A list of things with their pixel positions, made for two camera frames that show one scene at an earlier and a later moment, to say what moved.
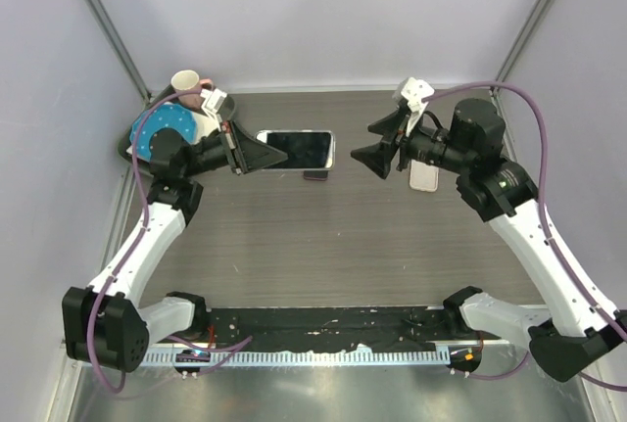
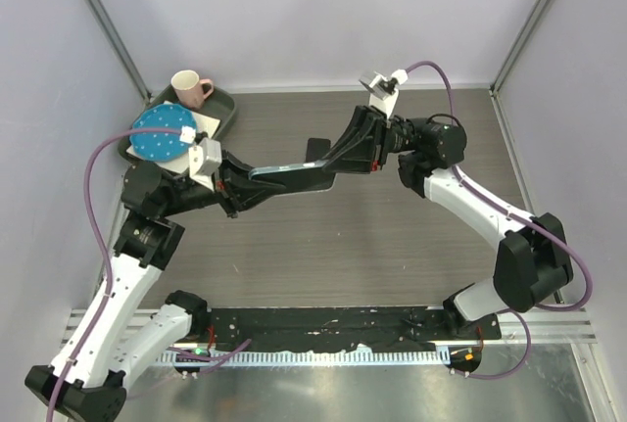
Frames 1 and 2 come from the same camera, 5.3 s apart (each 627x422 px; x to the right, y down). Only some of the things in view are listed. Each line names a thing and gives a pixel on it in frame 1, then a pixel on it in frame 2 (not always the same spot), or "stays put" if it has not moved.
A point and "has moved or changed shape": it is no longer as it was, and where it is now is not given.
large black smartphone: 306,149 to 300,177
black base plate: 323,326 stays put
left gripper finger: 255,155 to 246,194
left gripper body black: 229,138 to 223,191
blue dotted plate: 165,116 stays put
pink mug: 188,87 stays put
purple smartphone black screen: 315,174 has moved or changed shape
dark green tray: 225,108 stays put
